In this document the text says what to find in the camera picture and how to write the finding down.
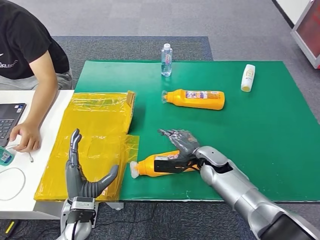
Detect person's hand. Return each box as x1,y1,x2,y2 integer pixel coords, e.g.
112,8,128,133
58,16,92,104
9,121,42,154

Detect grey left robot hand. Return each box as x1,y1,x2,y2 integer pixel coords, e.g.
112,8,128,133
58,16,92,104
65,128,120,201

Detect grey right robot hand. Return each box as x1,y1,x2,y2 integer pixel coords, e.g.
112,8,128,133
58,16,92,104
158,129,201,167

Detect orange bottle with clear cap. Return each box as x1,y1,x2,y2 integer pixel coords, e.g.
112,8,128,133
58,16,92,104
161,88,226,111
129,150,201,180

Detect clear water bottle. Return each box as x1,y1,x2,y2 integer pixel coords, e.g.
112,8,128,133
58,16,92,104
161,43,174,78

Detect white lotion bottle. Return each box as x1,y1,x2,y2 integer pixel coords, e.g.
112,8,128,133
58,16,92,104
240,63,256,93

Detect white desk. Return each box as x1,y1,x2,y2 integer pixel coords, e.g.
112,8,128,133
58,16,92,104
0,89,75,221

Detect dark laptop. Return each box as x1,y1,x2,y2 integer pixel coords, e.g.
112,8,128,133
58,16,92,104
0,102,27,148

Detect yellow plastic wrapped package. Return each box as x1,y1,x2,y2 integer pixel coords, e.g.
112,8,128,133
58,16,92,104
33,90,140,202

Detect green table mat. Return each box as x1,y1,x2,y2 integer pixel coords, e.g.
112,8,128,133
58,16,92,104
74,59,320,203

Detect person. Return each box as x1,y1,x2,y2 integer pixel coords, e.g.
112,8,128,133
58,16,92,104
0,0,73,154

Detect red framed display board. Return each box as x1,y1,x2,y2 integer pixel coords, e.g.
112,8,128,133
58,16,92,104
291,0,320,70

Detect white cable with plug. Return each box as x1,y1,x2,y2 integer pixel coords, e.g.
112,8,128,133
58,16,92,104
5,143,35,164

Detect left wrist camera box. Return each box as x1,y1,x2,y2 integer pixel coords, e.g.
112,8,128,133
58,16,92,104
66,196,97,225

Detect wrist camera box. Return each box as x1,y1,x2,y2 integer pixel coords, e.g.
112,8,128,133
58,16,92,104
153,154,201,174
66,196,97,225

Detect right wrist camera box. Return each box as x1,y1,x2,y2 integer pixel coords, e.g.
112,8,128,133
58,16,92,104
153,154,201,174

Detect white looped cable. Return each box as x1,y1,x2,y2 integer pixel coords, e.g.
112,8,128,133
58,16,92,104
0,166,26,202

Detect grey metal bracket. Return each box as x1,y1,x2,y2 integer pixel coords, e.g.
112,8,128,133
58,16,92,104
105,201,125,212

